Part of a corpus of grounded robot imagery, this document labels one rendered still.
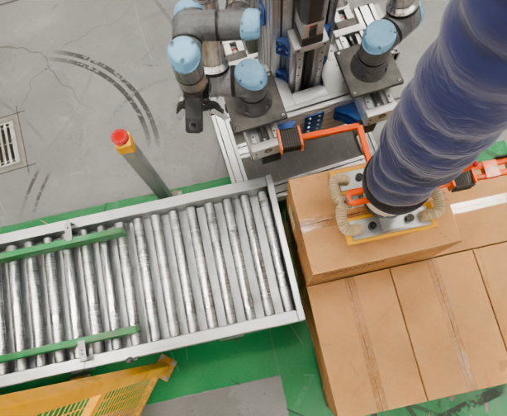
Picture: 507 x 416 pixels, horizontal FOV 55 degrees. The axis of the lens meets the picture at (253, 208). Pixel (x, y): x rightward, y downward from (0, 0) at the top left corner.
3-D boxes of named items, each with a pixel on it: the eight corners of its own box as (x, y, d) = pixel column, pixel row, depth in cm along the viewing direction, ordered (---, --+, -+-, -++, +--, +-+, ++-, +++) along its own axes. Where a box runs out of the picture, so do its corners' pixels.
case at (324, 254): (305, 286, 227) (312, 275, 189) (286, 205, 238) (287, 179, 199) (431, 257, 228) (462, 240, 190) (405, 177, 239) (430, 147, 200)
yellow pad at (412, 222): (347, 246, 180) (349, 243, 175) (340, 220, 183) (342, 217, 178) (437, 228, 180) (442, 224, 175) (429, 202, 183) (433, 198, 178)
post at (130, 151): (167, 210, 296) (115, 148, 200) (165, 200, 298) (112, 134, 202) (178, 208, 297) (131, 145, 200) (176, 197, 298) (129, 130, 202)
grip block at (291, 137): (281, 155, 179) (281, 150, 174) (276, 134, 181) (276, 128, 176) (303, 150, 179) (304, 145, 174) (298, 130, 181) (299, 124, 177)
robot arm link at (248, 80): (267, 102, 187) (267, 85, 174) (233, 103, 188) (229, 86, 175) (267, 74, 190) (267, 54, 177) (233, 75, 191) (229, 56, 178)
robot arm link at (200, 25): (218, 16, 128) (218, 53, 125) (176, 16, 128) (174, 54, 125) (215, -5, 120) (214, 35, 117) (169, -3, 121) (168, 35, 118)
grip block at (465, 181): (448, 193, 173) (454, 188, 167) (440, 167, 176) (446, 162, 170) (471, 188, 173) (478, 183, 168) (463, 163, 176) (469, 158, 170)
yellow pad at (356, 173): (334, 198, 185) (336, 194, 180) (328, 173, 187) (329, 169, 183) (422, 180, 185) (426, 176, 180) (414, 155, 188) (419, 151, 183)
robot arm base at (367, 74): (344, 55, 202) (348, 41, 192) (379, 45, 203) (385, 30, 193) (357, 87, 198) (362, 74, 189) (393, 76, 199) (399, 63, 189)
